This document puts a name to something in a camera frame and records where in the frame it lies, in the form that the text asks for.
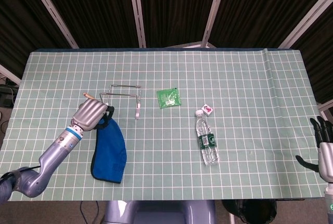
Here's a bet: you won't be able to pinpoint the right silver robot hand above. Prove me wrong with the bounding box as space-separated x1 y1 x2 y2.
295 116 333 183

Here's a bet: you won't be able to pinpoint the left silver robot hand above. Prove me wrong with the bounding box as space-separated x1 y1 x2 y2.
71 99 115 133

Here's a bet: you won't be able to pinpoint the blue microfiber cloth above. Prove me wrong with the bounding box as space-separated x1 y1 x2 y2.
90 118 127 184

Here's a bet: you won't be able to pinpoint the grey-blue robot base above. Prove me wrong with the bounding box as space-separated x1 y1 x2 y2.
104 199 216 224

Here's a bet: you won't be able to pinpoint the green foil packet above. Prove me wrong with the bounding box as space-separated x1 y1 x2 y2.
156 87 182 109

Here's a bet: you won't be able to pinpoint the black equipment box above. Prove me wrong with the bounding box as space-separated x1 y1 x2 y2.
0 83 18 108

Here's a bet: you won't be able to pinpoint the green checkered tablecloth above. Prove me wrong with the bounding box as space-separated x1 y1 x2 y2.
0 48 326 202

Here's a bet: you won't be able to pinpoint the black trash bin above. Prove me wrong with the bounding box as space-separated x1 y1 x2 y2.
221 199 278 224

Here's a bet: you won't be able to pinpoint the white mahjong tile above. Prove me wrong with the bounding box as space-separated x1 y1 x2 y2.
202 103 214 117

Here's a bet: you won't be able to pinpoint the clear water bottle green label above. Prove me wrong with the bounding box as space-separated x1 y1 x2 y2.
195 109 220 166

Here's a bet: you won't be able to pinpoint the metal wire stand white feet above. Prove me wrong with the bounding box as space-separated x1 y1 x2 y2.
99 83 143 120

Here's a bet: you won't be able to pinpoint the white partition post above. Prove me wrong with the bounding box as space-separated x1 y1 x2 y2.
201 0 229 48
127 0 147 48
0 64 22 86
317 101 333 126
277 0 333 49
24 0 79 49

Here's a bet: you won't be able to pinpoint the black floor cable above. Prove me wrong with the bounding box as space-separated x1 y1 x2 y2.
79 200 101 224

